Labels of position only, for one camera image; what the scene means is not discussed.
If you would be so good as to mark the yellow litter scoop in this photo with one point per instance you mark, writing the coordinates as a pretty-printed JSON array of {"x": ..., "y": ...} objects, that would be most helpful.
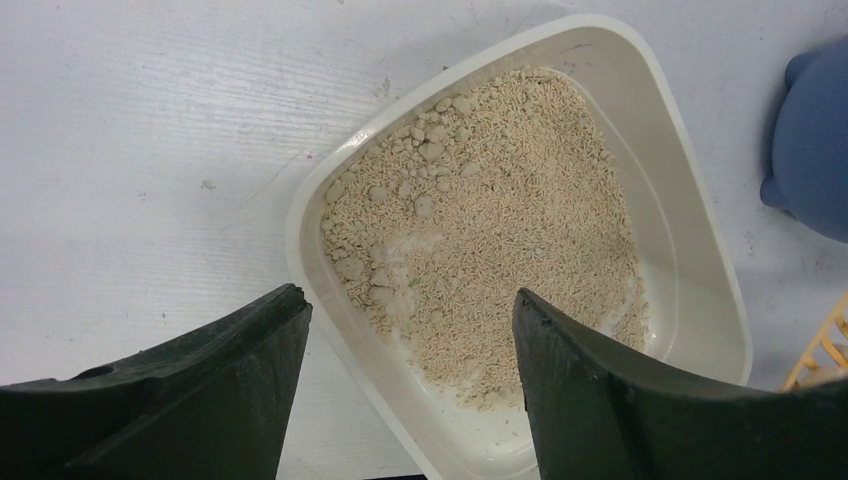
[{"x": 824, "y": 358}]

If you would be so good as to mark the blue plastic bucket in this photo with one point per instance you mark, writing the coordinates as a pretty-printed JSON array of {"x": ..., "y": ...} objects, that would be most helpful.
[{"x": 808, "y": 160}]

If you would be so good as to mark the beige cat litter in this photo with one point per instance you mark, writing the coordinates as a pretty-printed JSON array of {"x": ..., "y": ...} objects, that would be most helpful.
[{"x": 509, "y": 185}]

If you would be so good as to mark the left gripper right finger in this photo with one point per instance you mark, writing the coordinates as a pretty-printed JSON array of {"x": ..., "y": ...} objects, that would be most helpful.
[{"x": 600, "y": 410}]

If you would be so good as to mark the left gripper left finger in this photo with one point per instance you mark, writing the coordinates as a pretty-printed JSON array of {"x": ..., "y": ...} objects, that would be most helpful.
[{"x": 213, "y": 403}]

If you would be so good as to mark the white litter box tray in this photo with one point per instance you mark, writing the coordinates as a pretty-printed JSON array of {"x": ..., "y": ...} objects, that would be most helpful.
[{"x": 698, "y": 321}]

